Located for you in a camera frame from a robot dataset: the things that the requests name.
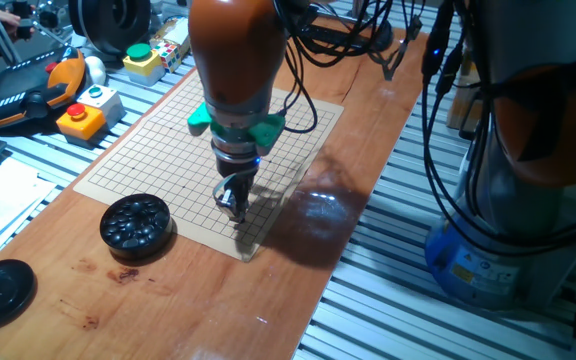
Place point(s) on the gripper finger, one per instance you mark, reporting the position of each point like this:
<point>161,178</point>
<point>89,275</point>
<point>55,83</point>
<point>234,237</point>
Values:
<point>228,205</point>
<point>242,205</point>

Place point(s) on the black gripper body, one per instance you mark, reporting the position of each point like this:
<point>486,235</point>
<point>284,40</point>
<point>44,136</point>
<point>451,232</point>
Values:
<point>235,162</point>

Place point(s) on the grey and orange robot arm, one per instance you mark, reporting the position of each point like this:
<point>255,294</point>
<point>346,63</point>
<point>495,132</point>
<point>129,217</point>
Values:
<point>238,50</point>

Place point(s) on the beige grid Go board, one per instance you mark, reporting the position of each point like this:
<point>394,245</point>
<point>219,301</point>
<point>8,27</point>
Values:
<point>168,165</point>

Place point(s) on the glossy wooden base board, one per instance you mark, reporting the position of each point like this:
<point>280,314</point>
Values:
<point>168,310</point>

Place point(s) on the bare person hand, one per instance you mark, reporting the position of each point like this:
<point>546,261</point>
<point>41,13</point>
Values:
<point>8,19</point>

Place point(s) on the black round stone bowl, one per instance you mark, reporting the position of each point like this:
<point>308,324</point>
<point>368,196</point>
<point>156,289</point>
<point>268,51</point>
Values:
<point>138,253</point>

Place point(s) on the colourful puzzle cube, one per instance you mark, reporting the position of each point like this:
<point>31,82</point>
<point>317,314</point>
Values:
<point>169,55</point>

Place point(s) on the yellow box with green button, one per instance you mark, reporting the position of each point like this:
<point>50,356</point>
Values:
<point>143,62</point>

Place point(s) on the gold and white box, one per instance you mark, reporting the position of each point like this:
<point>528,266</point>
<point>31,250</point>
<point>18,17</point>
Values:
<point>178,32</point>

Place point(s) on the white box with green button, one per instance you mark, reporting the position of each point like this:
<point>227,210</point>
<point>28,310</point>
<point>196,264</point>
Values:
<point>105,102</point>

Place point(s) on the orange box with red button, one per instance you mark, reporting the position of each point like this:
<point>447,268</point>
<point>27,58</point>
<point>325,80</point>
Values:
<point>80,127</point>

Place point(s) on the white rounded object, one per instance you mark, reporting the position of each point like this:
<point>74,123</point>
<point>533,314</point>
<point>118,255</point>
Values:
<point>95,70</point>

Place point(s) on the black C-clamp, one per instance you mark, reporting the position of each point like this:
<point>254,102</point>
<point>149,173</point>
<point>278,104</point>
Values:
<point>348,37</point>

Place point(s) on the black filament spool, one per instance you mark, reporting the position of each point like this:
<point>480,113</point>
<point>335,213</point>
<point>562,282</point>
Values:
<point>113,22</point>

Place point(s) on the white paper sheets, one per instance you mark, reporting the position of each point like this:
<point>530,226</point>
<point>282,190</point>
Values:
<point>3,200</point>

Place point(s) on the orange and black teach pendant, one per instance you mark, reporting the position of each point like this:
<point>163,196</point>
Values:
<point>13,100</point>

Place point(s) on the black tripod clamp head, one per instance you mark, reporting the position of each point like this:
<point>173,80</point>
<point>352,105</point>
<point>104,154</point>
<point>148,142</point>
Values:
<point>43,17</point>

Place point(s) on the black round bowl lid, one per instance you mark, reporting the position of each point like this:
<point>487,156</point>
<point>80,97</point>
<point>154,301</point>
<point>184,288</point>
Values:
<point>0,295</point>

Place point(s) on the green camera mount plate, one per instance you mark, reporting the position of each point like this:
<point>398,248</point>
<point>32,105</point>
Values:
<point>268,132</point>

